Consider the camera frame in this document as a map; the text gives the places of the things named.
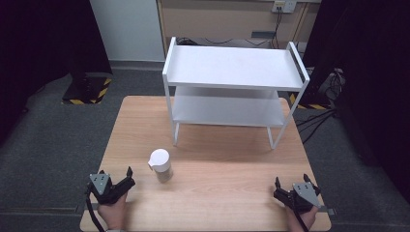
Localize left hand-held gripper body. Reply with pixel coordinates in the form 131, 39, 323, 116
86, 172, 136, 206

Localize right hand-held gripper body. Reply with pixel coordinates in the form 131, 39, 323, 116
273, 181, 323, 215

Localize person's right hand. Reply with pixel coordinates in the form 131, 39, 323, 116
285, 204, 319, 232

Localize person's left hand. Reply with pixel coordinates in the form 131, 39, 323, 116
97, 192, 129, 232

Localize white-lidded seasoning jar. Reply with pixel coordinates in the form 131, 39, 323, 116
147, 148, 174, 184

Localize black curtain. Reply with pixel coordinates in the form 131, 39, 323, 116
0, 0, 113, 146
303, 0, 410, 204

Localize white two-tier shelf rack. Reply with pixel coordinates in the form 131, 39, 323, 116
161, 36, 310, 151

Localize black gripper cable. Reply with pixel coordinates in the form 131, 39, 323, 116
291, 199, 310, 232
84, 188, 106, 232

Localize grey metal table bracket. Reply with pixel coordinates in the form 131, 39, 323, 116
317, 205, 337, 217

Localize black floor cables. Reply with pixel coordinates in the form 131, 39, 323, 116
295, 107, 338, 145

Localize black yellow striped base plate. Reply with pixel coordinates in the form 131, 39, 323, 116
61, 74, 113, 105
288, 92, 329, 111

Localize bundle of black cables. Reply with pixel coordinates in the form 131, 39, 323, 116
317, 67, 346, 102

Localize grey cable duct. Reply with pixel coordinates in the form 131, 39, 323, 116
250, 30, 278, 40

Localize black power cable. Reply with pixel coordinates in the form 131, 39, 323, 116
271, 7, 283, 50

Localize white wall socket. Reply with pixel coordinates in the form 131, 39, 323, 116
271, 0, 298, 15

